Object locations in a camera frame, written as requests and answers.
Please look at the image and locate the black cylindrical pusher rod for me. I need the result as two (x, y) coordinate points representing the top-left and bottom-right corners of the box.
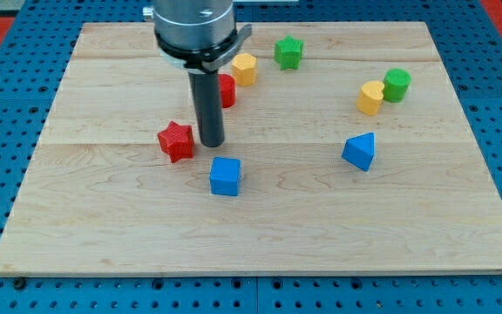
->
(188, 72), (225, 147)

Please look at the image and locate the blue cube block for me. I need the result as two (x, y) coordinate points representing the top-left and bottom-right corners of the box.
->
(209, 157), (241, 196)

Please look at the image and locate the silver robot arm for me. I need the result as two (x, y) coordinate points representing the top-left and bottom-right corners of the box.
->
(143, 0), (253, 147)

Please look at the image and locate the red star block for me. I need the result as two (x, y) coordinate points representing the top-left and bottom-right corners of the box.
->
(157, 121), (194, 163)

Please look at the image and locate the green star block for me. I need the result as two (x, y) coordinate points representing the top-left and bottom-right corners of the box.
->
(275, 36), (304, 71)

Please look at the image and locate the red cylinder block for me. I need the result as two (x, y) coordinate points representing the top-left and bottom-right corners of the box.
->
(219, 74), (236, 108)

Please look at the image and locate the yellow hexagon block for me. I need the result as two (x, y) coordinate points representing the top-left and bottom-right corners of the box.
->
(232, 53), (257, 86)

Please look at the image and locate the light wooden board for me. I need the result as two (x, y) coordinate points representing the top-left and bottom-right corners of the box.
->
(0, 22), (502, 277)

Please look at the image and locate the yellow heart block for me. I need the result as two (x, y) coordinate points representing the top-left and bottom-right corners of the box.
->
(356, 80), (384, 116)

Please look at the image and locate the blue triangle block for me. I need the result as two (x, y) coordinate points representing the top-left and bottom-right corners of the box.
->
(342, 133), (376, 172)

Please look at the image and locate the green cylinder block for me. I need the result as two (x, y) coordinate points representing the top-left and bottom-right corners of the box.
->
(383, 68), (411, 103)

